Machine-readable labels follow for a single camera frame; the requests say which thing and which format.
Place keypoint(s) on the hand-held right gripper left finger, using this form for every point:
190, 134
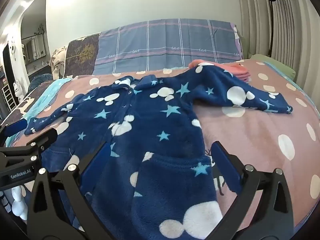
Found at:
97, 160

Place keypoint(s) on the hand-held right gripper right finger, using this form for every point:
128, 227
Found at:
225, 162

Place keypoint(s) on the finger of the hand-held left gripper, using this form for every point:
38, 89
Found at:
45, 138
15, 129

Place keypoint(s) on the navy star print fleece pajama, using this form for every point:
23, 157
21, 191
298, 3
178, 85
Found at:
155, 120

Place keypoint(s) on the beige clothes pile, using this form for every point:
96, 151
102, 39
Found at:
57, 63

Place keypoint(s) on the folded pink clothes stack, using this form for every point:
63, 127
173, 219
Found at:
237, 71

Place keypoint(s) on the dark deer print blanket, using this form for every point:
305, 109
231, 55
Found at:
22, 107

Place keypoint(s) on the white storage rack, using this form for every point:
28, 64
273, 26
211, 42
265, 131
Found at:
8, 97

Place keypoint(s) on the white plush toy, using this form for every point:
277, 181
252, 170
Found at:
18, 202

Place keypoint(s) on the pink polka dot blanket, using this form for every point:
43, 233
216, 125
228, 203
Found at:
250, 135

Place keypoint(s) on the white cat figurine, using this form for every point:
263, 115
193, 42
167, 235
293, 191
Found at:
18, 88

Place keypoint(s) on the light blue towel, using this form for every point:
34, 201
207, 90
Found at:
47, 95

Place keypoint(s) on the dark blue knit blanket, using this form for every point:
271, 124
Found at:
38, 81

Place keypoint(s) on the dark tree print cloth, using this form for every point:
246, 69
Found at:
80, 55

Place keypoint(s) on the green pillow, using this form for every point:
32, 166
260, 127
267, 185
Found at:
275, 66

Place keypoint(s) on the blue plaid sheet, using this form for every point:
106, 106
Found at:
175, 37

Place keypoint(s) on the white pleated curtain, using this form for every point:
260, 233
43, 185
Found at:
295, 30

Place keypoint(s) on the white bear wall decoration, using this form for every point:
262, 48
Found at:
12, 50

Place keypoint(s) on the wall mirror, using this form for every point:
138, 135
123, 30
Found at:
32, 47

